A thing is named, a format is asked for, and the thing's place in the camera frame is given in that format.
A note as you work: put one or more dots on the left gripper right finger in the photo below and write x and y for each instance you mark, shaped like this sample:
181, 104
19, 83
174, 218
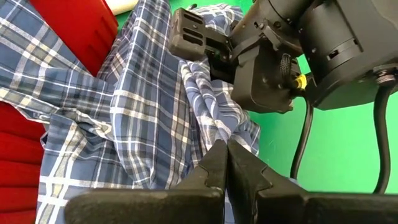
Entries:
311, 211

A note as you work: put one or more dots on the red plastic laundry bin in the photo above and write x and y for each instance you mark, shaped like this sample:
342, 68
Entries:
77, 31

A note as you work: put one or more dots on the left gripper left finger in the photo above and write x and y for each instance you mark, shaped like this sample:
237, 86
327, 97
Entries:
140, 208

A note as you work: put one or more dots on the blue plaid shirt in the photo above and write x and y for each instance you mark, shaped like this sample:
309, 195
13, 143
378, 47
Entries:
140, 109

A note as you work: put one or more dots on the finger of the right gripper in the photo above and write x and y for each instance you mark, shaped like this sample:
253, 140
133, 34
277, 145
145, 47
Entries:
222, 70
192, 37

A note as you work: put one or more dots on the yellow tag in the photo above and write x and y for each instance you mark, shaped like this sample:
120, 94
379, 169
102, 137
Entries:
300, 81

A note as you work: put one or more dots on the beige wooden desk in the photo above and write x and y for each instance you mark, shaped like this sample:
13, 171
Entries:
122, 5

